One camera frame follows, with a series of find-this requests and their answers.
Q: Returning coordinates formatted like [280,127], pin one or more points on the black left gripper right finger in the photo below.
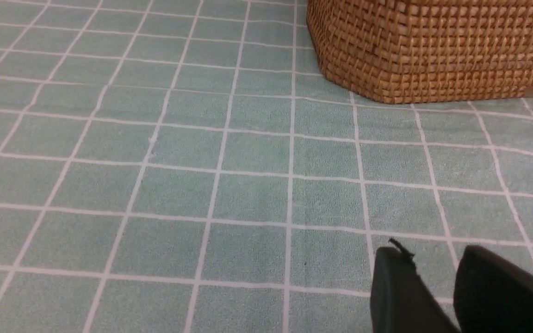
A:
[491,294]

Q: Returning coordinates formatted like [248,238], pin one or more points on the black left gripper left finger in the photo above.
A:
[400,301]

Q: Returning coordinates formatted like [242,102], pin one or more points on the woven wicker basket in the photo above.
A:
[425,51]

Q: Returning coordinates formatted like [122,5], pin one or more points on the green checkered tablecloth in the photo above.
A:
[182,166]

